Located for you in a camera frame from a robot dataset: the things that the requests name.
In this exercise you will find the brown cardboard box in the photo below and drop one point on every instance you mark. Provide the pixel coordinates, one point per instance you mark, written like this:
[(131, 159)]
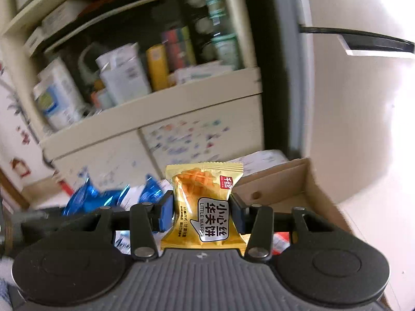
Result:
[(291, 181)]

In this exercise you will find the white blue snack packet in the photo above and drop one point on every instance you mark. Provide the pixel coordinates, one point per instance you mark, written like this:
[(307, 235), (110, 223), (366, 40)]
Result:
[(122, 243)]

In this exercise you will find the large blue foil snack packet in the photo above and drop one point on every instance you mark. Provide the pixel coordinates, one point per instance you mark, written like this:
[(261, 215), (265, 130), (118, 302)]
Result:
[(94, 197)]

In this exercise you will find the white carton box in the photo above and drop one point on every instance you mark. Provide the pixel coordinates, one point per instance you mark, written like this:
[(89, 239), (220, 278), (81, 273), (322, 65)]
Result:
[(64, 16)]

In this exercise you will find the cream cabinet with stickers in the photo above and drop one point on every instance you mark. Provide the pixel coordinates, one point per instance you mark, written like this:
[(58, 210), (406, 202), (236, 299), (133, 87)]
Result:
[(97, 142)]

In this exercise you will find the green glass bottle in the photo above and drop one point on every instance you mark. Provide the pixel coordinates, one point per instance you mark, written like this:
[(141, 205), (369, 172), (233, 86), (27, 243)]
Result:
[(225, 32)]

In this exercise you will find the tall yellow box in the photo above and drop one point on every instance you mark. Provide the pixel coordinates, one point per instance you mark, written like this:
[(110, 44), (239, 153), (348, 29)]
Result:
[(157, 68)]

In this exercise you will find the white paper bag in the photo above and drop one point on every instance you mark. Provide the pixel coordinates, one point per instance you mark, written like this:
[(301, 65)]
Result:
[(124, 74)]

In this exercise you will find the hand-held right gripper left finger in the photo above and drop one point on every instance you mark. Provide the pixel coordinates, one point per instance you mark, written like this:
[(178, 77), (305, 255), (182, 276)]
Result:
[(167, 210)]

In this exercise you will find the red orange snack packet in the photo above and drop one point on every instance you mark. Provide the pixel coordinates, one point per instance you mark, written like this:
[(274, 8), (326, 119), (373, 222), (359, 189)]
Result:
[(280, 244)]

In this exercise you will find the white blue printed bag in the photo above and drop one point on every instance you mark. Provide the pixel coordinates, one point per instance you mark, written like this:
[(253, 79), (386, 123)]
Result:
[(60, 97)]

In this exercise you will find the flat white box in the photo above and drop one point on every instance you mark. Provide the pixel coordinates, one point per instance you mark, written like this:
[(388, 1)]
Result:
[(204, 73)]

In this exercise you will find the yellow waffle snack packet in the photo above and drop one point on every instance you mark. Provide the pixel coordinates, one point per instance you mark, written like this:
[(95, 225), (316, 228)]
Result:
[(194, 184)]

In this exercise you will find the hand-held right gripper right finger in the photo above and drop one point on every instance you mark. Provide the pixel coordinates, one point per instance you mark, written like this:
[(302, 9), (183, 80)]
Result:
[(240, 215)]

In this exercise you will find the colourful striped boxes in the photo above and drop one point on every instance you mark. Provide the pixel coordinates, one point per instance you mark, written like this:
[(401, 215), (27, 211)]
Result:
[(178, 48)]

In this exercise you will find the white refrigerator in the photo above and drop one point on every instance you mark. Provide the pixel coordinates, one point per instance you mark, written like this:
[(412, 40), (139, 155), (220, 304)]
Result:
[(340, 120)]

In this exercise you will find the small blue foil snack packet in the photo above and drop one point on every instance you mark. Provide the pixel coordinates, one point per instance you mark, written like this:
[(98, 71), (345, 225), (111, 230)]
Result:
[(152, 191)]

